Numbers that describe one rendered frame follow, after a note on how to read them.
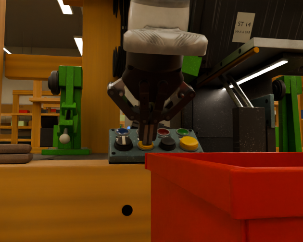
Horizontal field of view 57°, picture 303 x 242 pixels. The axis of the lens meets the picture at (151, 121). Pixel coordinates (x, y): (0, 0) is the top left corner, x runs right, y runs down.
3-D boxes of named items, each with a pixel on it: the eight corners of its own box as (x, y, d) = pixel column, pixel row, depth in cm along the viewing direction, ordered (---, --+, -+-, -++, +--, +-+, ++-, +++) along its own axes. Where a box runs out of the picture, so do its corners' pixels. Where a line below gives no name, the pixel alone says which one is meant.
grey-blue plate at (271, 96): (278, 158, 61) (276, 93, 62) (270, 158, 60) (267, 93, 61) (255, 156, 70) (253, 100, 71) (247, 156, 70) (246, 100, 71)
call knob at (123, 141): (132, 151, 43) (132, 144, 42) (115, 151, 42) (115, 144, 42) (131, 141, 45) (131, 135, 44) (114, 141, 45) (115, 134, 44)
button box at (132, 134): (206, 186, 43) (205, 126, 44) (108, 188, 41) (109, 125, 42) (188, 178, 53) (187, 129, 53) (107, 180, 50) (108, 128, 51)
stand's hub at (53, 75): (56, 92, 83) (57, 67, 84) (45, 92, 82) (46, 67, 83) (60, 97, 90) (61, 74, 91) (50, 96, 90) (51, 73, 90)
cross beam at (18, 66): (313, 87, 126) (312, 68, 127) (4, 76, 105) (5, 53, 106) (305, 90, 131) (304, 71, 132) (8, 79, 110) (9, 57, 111)
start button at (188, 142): (199, 151, 44) (200, 145, 44) (182, 151, 44) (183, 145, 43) (194, 140, 47) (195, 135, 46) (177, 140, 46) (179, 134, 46)
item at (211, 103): (276, 153, 88) (271, 48, 91) (182, 154, 83) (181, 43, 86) (246, 152, 106) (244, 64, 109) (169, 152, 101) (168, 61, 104)
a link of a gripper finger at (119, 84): (129, 64, 38) (140, 75, 39) (105, 86, 39) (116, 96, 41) (130, 70, 36) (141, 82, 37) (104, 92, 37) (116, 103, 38)
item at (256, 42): (330, 56, 55) (329, 42, 55) (253, 52, 52) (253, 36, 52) (237, 93, 93) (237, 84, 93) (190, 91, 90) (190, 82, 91)
